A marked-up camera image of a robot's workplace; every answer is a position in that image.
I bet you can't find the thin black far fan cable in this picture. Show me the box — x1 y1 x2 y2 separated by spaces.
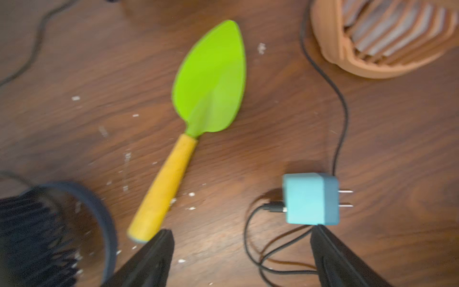
0 0 78 87

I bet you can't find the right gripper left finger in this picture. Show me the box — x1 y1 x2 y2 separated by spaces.
103 229 175 287

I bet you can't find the thin black orange fan cable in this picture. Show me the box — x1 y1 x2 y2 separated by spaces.
243 0 350 287

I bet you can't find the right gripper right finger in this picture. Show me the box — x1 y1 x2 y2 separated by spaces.
310 225 392 287

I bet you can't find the green yellow toy shovel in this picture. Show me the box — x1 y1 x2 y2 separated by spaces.
127 20 246 243

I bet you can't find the dark blue desk fan near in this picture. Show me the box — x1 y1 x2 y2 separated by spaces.
1 181 118 287

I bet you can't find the mint green USB charger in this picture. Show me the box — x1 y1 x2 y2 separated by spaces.
282 173 353 226

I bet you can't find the orange desk fan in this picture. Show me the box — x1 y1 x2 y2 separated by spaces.
306 0 459 79

